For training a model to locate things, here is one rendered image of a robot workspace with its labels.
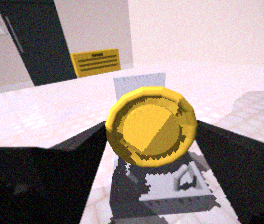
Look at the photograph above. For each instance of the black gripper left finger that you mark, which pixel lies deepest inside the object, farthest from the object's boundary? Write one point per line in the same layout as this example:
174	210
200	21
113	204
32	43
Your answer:
63	174

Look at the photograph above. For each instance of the yellow plate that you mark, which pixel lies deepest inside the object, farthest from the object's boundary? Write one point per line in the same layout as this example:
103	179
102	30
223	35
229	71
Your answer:
151	126

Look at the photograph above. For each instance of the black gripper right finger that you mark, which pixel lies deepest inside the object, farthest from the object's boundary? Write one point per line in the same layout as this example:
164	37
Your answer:
237	162

